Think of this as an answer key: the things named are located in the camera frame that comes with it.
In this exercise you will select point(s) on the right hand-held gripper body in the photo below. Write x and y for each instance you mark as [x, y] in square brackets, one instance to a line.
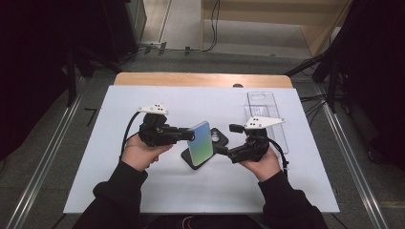
[254, 143]

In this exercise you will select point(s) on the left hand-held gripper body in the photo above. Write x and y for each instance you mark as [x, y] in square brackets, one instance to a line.
[156, 130]

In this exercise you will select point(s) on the black phone case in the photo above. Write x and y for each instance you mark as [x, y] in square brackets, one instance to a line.
[223, 141]

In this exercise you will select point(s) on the smartphone with green-blue screen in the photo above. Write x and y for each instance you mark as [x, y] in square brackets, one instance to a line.
[200, 144]

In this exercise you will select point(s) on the person's right hand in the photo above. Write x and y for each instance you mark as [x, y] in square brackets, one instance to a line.
[262, 167]

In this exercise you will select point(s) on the person's left hand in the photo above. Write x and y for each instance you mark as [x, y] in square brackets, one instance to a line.
[140, 156]

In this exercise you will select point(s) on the clear plastic phone case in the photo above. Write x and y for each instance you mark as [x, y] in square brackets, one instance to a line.
[277, 133]

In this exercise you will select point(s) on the dark round table grommet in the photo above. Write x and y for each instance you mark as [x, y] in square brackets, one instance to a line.
[238, 85]

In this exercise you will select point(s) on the white table board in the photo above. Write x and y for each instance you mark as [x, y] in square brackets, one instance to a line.
[127, 187]

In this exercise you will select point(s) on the person's dark clothing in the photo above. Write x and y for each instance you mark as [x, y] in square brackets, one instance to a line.
[207, 222]

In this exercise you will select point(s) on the black metal stand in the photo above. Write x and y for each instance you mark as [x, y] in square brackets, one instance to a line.
[331, 79]
[73, 79]

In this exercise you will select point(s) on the black cabinet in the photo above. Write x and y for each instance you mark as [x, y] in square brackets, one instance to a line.
[127, 25]

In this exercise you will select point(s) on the light wooden platform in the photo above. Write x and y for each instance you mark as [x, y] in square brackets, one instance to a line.
[315, 31]

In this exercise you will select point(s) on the black curtain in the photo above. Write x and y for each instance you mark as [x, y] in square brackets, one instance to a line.
[379, 79]
[31, 63]

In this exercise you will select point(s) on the metal floor rail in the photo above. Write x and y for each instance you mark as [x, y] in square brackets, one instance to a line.
[353, 165]
[41, 165]

